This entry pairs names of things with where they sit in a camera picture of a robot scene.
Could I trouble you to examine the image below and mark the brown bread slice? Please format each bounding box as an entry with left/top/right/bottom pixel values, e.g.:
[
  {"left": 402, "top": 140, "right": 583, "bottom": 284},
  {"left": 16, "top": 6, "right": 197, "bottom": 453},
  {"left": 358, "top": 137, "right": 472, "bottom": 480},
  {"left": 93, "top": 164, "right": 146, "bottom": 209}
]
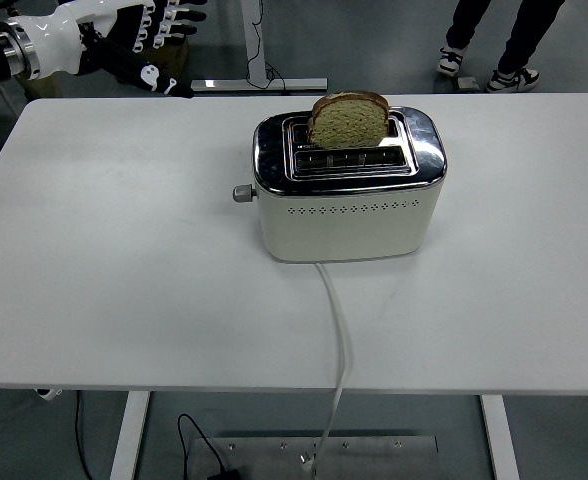
[{"left": 306, "top": 88, "right": 391, "bottom": 150}]

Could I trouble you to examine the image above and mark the white table leg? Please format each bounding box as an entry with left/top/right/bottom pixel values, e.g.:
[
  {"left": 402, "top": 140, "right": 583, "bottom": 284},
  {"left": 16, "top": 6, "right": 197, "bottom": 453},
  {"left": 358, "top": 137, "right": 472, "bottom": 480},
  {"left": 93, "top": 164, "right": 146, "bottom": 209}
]
[
  {"left": 108, "top": 391, "right": 151, "bottom": 480},
  {"left": 479, "top": 394, "right": 521, "bottom": 480}
]

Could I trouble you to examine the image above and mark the long black hanging cable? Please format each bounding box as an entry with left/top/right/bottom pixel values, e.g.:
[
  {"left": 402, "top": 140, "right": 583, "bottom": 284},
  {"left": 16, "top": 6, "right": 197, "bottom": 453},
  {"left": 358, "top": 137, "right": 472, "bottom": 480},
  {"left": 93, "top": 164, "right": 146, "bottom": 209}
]
[{"left": 73, "top": 391, "right": 95, "bottom": 480}]

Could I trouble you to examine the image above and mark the person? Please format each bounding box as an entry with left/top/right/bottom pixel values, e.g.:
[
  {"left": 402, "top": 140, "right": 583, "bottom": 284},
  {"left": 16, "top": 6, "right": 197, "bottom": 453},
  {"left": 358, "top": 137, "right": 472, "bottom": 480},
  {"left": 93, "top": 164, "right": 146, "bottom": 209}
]
[{"left": 436, "top": 0, "right": 566, "bottom": 95}]

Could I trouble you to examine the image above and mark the grey metal plate with screws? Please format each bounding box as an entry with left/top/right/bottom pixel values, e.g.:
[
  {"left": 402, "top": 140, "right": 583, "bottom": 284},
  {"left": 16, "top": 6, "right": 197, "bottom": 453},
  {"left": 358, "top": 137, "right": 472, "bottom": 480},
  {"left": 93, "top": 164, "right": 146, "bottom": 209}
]
[{"left": 189, "top": 435, "right": 440, "bottom": 480}]

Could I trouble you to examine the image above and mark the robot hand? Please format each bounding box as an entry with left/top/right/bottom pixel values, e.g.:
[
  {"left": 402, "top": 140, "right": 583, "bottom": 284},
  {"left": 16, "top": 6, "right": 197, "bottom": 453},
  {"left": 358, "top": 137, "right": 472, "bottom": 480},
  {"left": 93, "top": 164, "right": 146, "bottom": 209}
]
[{"left": 21, "top": 0, "right": 209, "bottom": 100}]

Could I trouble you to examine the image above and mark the white chrome-topped toaster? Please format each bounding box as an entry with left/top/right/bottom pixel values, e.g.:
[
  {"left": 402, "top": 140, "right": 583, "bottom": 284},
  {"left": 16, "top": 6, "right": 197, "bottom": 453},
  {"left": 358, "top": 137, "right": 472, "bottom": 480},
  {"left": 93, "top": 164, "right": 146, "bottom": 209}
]
[{"left": 251, "top": 105, "right": 448, "bottom": 263}]

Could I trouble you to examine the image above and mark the thin black looped cable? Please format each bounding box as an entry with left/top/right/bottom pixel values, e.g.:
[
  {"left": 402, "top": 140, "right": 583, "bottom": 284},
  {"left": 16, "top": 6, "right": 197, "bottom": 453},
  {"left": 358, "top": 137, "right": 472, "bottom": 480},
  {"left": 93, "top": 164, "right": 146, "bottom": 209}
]
[{"left": 175, "top": 413, "right": 225, "bottom": 480}]

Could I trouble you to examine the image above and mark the white toaster power cord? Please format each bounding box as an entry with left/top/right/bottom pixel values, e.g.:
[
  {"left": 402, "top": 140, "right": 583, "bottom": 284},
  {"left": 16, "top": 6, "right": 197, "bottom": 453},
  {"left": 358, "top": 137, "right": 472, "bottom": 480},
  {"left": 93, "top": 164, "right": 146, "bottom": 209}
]
[{"left": 309, "top": 261, "right": 352, "bottom": 476}]

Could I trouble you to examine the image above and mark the white desk stand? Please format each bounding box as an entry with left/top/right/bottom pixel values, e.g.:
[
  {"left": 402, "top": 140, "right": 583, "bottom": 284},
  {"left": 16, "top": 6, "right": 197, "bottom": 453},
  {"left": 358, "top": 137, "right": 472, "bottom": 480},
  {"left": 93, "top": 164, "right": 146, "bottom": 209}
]
[{"left": 191, "top": 0, "right": 330, "bottom": 94}]

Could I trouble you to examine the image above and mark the black cable on stand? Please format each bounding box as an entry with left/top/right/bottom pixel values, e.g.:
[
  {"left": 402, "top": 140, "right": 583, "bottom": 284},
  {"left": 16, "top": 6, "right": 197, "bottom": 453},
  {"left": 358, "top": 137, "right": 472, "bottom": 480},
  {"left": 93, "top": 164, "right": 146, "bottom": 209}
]
[{"left": 246, "top": 0, "right": 295, "bottom": 96}]

